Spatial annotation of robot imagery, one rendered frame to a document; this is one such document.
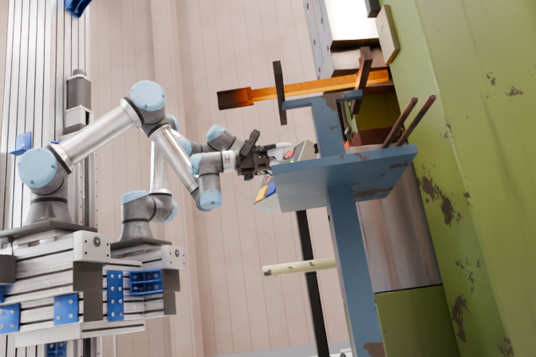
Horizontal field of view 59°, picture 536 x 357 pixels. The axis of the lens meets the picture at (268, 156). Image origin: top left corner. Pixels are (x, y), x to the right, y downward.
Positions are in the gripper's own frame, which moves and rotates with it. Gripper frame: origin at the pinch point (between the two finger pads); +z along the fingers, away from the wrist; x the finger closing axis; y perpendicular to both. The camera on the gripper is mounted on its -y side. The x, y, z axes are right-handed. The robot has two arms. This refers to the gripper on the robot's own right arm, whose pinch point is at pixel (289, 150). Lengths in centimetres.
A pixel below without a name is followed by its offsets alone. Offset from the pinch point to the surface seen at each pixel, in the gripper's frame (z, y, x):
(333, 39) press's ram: 19.8, -37.0, 12.5
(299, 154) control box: 12.2, -12.0, -41.4
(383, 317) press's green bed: 15, 60, 22
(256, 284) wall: 15, 19, -395
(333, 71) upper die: 19.5, -27.4, 6.2
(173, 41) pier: -58, -321, -414
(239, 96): -20.1, -0.1, 45.6
